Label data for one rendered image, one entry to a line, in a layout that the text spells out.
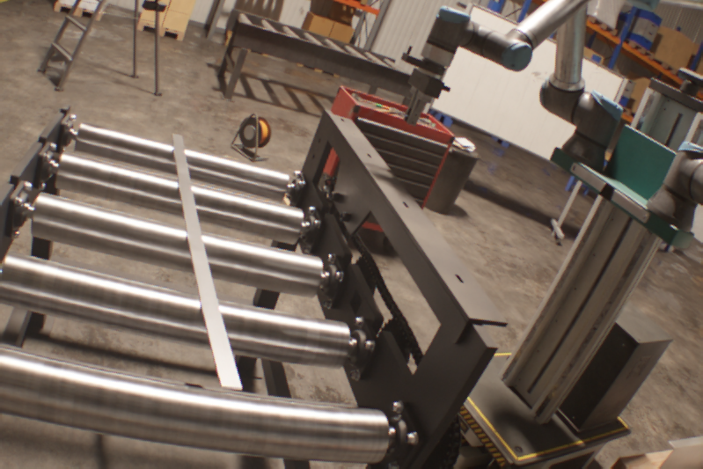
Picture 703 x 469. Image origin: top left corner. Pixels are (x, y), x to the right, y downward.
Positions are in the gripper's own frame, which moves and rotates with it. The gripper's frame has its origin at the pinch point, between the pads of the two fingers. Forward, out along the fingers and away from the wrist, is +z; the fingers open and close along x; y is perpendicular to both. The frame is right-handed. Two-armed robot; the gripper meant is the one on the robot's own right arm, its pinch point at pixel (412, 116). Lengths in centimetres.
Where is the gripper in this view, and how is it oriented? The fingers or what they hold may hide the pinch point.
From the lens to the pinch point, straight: 165.5
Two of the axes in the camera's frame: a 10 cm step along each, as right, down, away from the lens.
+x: -2.7, -4.4, 8.6
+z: -3.6, 8.7, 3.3
